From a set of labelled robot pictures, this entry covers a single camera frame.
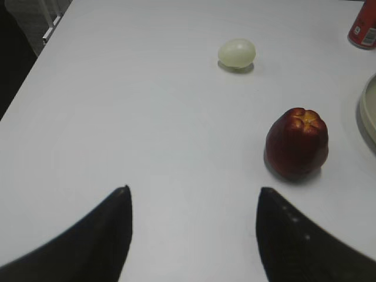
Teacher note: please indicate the beige round plate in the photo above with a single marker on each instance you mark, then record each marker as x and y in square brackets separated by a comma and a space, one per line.
[366, 114]

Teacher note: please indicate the pale white onion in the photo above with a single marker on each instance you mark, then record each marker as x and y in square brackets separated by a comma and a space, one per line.
[237, 53]

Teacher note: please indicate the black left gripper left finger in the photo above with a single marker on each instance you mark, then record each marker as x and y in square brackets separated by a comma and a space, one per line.
[93, 249]

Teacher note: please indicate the red soda can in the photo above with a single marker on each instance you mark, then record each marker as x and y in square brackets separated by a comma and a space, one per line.
[362, 32]

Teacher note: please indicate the white metal rail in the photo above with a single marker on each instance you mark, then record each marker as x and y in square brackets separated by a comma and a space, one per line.
[52, 23]

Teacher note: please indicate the dark red apple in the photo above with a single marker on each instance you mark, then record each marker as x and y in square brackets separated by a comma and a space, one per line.
[297, 144]

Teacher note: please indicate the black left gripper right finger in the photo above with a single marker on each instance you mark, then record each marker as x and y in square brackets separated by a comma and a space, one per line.
[294, 248]

